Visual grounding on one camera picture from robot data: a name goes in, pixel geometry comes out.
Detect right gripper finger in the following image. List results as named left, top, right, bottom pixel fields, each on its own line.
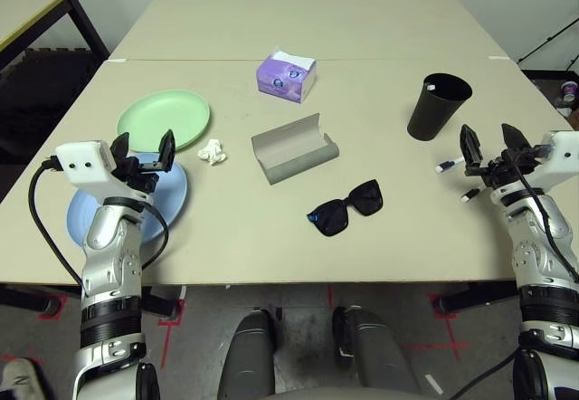
left=459, top=123, right=482, bottom=169
left=500, top=123, right=529, bottom=153

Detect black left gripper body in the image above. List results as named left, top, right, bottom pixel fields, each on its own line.
left=112, top=155, right=160, bottom=194

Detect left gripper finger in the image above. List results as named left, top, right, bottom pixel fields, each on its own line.
left=109, top=131, right=132, bottom=167
left=156, top=129, right=177, bottom=172

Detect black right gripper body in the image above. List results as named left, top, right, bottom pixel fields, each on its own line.
left=464, top=148, right=544, bottom=189

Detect blue plate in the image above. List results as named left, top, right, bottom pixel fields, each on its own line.
left=66, top=152, right=188, bottom=249

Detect white tissue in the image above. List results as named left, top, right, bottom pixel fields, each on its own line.
left=196, top=138, right=228, bottom=166

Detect grey glasses case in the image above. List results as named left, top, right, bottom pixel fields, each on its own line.
left=251, top=111, right=340, bottom=186

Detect black sunglasses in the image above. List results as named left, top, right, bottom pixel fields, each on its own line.
left=306, top=178, right=384, bottom=238

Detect white pen with blue band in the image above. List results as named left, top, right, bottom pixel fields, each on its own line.
left=434, top=156, right=465, bottom=174

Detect green plate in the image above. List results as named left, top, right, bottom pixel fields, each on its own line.
left=116, top=90, right=212, bottom=153

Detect black cup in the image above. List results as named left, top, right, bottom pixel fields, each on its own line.
left=406, top=72, right=473, bottom=142

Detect purple and white paper cup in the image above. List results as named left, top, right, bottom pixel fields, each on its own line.
left=559, top=80, right=579, bottom=108

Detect black tripod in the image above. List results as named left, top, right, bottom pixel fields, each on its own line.
left=515, top=10, right=579, bottom=69

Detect black table foot bar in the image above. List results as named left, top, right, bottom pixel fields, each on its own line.
left=0, top=283, right=181, bottom=320
left=433, top=281, right=522, bottom=316

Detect purple tissue pack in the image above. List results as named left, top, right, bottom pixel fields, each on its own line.
left=255, top=46, right=318, bottom=105

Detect grey robot left leg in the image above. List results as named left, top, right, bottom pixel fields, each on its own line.
left=217, top=308, right=278, bottom=400

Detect grey robot leg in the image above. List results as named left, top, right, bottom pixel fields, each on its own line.
left=332, top=304, right=422, bottom=400
left=217, top=308, right=278, bottom=400

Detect grey robot right leg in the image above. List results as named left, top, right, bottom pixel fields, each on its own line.
left=332, top=304, right=422, bottom=400

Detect white tape strip on floor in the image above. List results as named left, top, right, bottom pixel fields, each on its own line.
left=423, top=374, right=446, bottom=395

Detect grey bystander shoe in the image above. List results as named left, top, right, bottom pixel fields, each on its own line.
left=0, top=357, right=41, bottom=400

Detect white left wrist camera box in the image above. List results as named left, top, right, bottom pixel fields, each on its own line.
left=53, top=139, right=154, bottom=202

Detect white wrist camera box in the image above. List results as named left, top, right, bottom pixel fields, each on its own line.
left=527, top=130, right=579, bottom=197
left=53, top=139, right=154, bottom=202

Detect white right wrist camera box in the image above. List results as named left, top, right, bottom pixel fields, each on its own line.
left=527, top=130, right=579, bottom=197

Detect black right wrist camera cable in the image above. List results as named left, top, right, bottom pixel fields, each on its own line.
left=474, top=162, right=579, bottom=400

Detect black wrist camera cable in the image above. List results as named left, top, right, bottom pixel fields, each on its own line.
left=474, top=162, right=579, bottom=400
left=28, top=157, right=171, bottom=290

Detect black left wrist camera cable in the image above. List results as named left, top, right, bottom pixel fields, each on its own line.
left=28, top=157, right=171, bottom=290

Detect side table with black frame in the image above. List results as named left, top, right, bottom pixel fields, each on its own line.
left=0, top=0, right=110, bottom=64

